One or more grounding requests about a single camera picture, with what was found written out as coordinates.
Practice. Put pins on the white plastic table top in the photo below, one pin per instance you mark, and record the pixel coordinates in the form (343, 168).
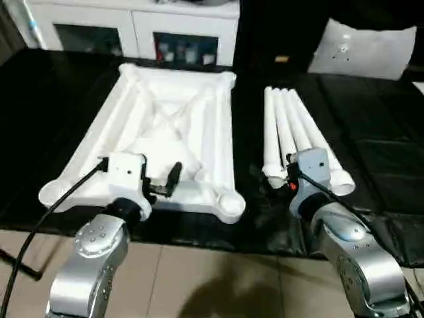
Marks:
(165, 126)

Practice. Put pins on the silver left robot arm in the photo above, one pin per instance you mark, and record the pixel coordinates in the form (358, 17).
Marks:
(86, 265)

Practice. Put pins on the black box with yellow label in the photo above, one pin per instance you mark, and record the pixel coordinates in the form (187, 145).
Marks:
(271, 33)

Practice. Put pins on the white plastic bag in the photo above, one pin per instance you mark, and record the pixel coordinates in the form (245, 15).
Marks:
(361, 50)

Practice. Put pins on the white flat board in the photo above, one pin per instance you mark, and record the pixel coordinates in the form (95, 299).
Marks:
(419, 86)

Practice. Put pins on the black stand leg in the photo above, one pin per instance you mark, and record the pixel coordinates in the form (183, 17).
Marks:
(20, 265)

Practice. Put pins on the white cabinet with glass doors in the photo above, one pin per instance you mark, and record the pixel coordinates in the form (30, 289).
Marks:
(185, 20)

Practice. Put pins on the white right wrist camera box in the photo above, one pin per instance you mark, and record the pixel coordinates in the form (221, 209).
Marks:
(310, 165)

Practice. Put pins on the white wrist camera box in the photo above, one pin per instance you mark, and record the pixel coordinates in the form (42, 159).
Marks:
(310, 165)
(126, 167)

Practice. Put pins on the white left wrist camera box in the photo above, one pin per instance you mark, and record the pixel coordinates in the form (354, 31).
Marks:
(126, 167)

